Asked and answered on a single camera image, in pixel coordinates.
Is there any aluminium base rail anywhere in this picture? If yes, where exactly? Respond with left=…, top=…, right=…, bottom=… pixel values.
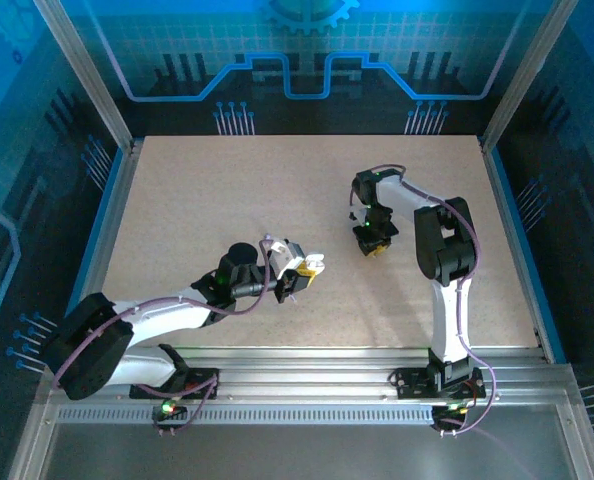
left=41, top=344, right=578, bottom=407

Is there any aluminium table side rail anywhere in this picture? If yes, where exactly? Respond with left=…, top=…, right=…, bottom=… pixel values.
left=59, top=138, right=146, bottom=351
left=479, top=137, right=568, bottom=364

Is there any grey slotted cable duct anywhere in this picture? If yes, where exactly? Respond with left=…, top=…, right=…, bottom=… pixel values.
left=56, top=405, right=436, bottom=426

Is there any aluminium frame post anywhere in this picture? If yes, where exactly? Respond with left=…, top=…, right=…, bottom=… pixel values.
left=30, top=0, right=138, bottom=151
left=480, top=0, right=581, bottom=151

